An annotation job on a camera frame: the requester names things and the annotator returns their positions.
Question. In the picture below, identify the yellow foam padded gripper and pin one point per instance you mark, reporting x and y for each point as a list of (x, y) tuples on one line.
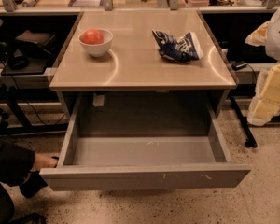
[(278, 37)]

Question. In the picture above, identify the grey metal top drawer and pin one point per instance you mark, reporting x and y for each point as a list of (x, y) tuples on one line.
[(152, 141)]

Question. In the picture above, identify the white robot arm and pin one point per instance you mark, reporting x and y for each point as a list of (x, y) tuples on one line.
[(266, 102)]

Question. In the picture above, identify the grey cabinet with tan top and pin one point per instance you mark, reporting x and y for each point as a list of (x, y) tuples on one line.
[(133, 62)]

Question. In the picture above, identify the black power adapter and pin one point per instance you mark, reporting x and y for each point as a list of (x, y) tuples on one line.
[(238, 65)]

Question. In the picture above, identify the black desk leg right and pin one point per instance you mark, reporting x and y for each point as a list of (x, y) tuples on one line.
[(250, 140)]

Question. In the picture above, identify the blue crumpled chip bag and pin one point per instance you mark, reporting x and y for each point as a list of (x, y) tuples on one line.
[(184, 49)]

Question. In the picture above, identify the white ceramic bowl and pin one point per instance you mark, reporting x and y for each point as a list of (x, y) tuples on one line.
[(100, 49)]

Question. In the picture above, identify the red apple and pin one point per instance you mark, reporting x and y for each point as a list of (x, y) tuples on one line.
[(92, 37)]

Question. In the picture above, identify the dark box on shelf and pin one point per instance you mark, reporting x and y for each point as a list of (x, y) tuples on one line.
[(37, 45)]

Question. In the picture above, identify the person in black clothes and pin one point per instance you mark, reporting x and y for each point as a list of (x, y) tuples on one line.
[(20, 167)]

